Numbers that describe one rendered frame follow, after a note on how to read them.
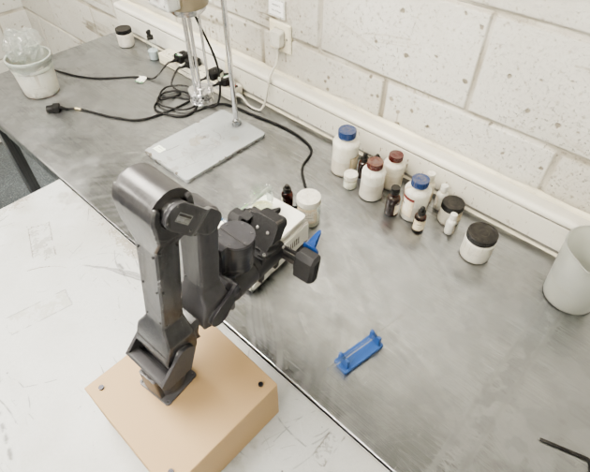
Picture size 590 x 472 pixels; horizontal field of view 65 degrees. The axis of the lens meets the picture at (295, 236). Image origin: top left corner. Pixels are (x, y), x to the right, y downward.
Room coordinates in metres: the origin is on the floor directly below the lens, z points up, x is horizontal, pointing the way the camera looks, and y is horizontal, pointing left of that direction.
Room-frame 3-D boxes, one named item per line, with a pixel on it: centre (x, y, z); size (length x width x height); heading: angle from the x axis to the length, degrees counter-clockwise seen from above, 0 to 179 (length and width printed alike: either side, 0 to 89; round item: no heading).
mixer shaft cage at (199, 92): (1.14, 0.25, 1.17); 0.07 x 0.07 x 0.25
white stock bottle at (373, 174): (0.91, -0.20, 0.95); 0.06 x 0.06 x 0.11
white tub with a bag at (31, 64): (1.44, 0.85, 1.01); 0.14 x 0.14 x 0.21
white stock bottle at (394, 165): (0.95, -0.26, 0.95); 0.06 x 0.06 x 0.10
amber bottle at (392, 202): (0.84, -0.24, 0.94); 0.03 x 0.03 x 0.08
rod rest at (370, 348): (0.45, -0.12, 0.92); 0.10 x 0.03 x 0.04; 127
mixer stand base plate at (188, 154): (1.13, 0.26, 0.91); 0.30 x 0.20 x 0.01; 137
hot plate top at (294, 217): (0.74, 0.06, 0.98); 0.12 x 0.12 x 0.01; 52
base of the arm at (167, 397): (0.34, 0.20, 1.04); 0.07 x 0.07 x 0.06; 54
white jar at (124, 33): (1.78, 0.65, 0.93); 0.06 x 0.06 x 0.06
